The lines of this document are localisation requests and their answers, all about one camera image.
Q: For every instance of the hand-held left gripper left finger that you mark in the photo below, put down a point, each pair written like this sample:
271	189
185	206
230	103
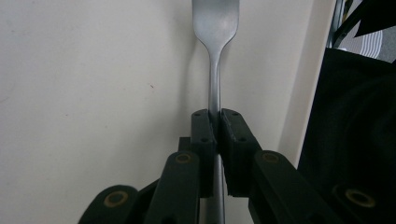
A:
204	130

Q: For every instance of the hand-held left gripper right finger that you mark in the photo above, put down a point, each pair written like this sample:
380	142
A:
238	146

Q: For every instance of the silver metal fork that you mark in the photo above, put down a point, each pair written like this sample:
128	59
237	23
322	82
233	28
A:
215	28

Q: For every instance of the beige plastic tray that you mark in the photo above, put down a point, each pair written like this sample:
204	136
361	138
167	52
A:
77	93

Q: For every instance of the metal stand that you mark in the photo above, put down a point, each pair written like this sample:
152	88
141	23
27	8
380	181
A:
335	21

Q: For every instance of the grey white striped cloth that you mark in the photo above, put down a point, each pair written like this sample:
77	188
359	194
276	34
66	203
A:
367	43

